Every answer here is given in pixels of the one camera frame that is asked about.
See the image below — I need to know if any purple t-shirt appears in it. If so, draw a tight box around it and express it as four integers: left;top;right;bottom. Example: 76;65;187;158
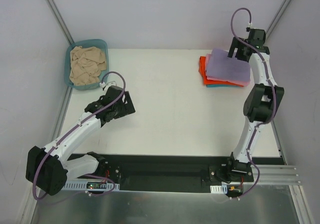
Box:
205;48;251;83

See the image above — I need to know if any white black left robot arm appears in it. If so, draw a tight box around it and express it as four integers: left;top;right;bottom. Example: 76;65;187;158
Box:
25;85;136;196

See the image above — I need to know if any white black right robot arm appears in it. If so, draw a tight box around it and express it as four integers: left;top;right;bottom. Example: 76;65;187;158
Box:
222;27;285;183

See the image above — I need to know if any pink folded t-shirt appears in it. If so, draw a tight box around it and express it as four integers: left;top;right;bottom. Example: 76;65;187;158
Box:
198;54;251;88

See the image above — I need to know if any teal folded t-shirt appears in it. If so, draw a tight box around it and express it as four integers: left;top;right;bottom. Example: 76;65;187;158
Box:
205;84;243;88

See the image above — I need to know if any orange folded t-shirt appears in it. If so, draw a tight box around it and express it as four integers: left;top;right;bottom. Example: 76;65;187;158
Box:
198;56;244;87

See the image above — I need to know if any beige crumpled t-shirt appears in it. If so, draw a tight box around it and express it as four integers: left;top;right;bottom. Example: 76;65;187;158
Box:
69;46;107;86

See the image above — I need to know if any teal plastic basket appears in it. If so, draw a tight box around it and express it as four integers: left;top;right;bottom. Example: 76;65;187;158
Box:
64;39;109;91

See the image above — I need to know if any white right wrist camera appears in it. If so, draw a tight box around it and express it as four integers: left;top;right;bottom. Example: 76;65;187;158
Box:
245;22;253;33

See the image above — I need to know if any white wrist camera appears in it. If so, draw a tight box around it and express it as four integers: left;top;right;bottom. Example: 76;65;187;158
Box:
245;22;253;33
99;81;117;90

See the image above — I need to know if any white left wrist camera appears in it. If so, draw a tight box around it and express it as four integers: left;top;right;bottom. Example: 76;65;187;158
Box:
99;81;117;90

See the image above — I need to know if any right aluminium frame post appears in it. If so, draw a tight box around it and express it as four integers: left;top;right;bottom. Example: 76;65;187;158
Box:
252;0;293;54

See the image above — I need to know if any aluminium frame post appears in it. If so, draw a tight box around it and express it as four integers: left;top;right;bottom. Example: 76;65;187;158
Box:
45;0;74;45
252;0;293;54

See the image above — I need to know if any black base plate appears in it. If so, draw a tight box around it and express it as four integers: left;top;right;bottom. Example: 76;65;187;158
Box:
76;153;256;192

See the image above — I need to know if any aluminium front rail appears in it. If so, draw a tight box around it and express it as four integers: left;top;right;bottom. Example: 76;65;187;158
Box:
59;165;301;192

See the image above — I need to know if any left aluminium frame post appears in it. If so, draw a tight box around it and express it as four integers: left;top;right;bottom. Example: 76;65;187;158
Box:
45;0;74;45

